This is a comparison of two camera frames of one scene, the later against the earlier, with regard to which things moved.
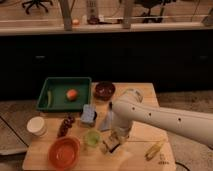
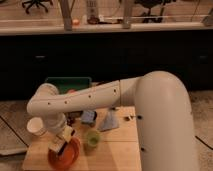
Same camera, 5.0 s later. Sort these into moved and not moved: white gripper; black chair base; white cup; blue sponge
Moved: white gripper
Not moved: blue sponge; black chair base; white cup
